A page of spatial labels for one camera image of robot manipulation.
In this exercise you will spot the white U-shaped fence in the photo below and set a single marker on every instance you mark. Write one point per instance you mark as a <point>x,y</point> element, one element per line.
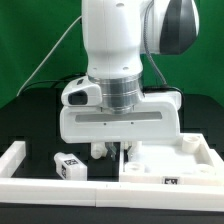
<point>101,193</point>

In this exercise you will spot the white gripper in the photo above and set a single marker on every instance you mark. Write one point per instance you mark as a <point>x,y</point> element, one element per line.
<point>154,119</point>

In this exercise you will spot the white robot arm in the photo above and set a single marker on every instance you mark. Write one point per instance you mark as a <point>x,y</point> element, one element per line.
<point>109,106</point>

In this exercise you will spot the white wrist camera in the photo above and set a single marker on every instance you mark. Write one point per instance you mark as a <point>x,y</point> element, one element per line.
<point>81,92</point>

